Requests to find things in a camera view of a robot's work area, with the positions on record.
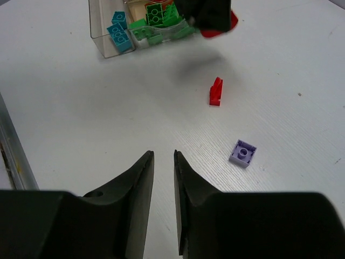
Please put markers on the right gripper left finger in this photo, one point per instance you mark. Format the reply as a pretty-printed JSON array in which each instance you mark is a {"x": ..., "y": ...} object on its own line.
[{"x": 108, "y": 222}]

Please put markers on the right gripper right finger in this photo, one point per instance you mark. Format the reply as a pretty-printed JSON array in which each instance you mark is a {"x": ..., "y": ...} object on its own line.
[{"x": 215, "y": 224}]

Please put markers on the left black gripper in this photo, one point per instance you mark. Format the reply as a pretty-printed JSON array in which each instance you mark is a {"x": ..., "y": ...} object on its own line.
[{"x": 206, "y": 14}]

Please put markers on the red 2x4 lego brick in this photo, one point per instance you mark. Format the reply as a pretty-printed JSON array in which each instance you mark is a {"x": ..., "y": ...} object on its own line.
[{"x": 208, "y": 34}]

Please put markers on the red round lego piece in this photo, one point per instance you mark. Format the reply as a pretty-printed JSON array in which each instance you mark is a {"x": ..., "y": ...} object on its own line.
[{"x": 216, "y": 92}]

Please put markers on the cyan 2x2 lego brick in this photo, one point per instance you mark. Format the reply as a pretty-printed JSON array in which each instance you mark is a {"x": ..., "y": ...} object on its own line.
[{"x": 120, "y": 17}]

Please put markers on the cyan 2x4 lego brick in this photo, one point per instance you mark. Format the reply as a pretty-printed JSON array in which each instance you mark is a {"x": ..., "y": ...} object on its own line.
[{"x": 120, "y": 38}]

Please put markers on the clear plastic container upper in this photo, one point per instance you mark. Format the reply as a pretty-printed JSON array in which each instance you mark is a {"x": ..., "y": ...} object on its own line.
[{"x": 145, "y": 35}]

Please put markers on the clear plastic container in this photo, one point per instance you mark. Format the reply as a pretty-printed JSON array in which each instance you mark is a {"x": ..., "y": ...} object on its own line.
[
  {"x": 100, "y": 18},
  {"x": 145, "y": 35}
]

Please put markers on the clear plastic container lower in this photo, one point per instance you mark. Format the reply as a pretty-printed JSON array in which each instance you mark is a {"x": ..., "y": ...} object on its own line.
[{"x": 100, "y": 18}]

